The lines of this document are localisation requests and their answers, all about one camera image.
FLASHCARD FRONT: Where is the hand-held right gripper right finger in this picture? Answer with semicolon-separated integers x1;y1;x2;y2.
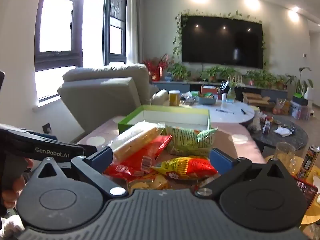
195;148;293;201

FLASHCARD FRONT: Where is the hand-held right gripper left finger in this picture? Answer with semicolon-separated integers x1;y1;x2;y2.
30;146;127;198

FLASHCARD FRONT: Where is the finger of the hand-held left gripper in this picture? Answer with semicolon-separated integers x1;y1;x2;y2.
75;143;98;159

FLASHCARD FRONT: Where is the clear yellow cracker pack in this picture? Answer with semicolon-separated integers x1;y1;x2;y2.
110;121;165;163

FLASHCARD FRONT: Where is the yellow red snack bag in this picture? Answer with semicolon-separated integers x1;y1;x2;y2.
151;156;218;180

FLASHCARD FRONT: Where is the green cardboard box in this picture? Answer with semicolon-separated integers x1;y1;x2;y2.
118;105;211;137

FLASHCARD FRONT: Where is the green snack bag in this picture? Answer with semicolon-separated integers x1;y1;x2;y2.
165;124;218;157

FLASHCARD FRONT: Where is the red white-lettered snack bag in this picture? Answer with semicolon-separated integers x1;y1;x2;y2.
103;134;173;180

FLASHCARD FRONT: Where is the person's left hand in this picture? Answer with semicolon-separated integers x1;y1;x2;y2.
0;158;34;209

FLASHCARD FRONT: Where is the beige sofa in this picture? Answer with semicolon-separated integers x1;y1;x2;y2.
57;64;170;143

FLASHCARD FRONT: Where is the blue tray with items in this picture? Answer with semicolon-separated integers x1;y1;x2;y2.
197;95;217;105

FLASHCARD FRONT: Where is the clear glass cup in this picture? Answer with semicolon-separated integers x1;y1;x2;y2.
275;142;297;175

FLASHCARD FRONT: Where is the glass vase with plant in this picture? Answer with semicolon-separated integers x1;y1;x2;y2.
226;76;237;100

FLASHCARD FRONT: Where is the brown cardboard box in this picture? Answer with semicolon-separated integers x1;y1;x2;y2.
242;92;272;107

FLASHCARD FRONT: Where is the orange box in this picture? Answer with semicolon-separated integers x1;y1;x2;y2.
200;85;220;96

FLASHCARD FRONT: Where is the dark round coffee table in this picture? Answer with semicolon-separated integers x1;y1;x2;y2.
250;116;308;150

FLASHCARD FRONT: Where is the green potted plant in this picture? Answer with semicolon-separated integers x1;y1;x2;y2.
245;70;288;89
167;62;192;82
200;66;240;83

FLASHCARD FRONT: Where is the black yellow drink can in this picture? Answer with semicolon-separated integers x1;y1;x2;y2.
297;145;320;179

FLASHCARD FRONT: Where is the red black box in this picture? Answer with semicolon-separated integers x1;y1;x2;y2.
291;175;319;205

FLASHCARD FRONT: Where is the clear storage bin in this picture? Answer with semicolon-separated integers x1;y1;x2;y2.
290;101;312;120

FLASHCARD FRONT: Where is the yellow side table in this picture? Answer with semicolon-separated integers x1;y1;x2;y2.
265;155;320;233

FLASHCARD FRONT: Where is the red flower decoration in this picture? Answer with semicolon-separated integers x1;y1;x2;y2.
143;54;173;82

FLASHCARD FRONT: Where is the peace lily white pot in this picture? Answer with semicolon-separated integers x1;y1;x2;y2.
287;67;314;100

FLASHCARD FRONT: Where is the black television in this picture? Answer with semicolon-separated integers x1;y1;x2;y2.
181;15;263;69

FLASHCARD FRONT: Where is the black framed window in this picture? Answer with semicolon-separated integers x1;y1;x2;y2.
34;0;84;100
102;0;127;67

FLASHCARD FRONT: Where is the white curtain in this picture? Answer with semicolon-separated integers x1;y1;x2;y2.
126;0;144;65

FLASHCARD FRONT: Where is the trailing green vine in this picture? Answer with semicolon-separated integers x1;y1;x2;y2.
172;9;269;68

